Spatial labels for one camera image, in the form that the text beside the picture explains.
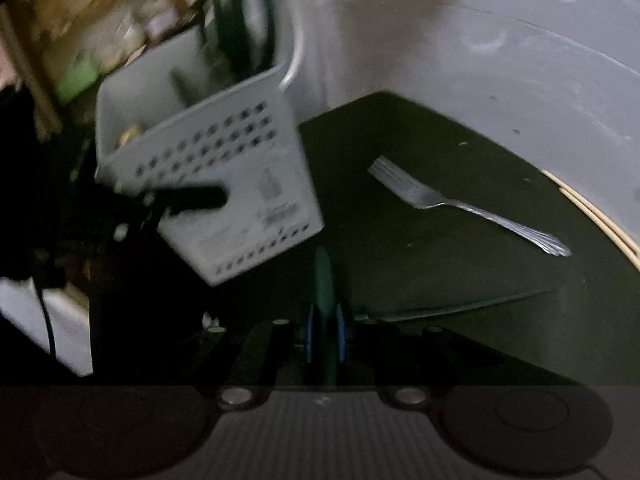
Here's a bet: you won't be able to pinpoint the black cable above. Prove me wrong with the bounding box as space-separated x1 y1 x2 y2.
30 255 59 356

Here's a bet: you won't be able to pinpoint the metal fork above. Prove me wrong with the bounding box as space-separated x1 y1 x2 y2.
367 155 573 258

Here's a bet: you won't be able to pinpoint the black handled scissors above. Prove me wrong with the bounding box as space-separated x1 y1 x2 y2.
202 0 276 86

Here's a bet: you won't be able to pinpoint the dark green chopstick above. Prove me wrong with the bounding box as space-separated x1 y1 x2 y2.
380 287 556 323

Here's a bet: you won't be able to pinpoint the white box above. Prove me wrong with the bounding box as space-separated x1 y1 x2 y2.
0 280 96 377

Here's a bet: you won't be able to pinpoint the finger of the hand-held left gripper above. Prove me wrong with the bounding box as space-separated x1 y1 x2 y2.
142 185 226 217

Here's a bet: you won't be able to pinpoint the cluttered wooden shelf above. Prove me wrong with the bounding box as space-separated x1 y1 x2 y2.
10 0 211 106

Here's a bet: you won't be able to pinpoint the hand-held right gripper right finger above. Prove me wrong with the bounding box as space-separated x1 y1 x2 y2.
337 305 568 407

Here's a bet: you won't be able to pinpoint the grey perforated plastic basket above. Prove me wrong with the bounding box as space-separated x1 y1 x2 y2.
94 57 326 288

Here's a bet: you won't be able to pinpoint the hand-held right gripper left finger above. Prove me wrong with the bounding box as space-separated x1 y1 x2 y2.
195 304 317 407

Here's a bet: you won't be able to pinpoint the plain wooden chopstick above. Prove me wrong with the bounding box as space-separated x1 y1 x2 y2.
542 167 640 257
560 187 640 272

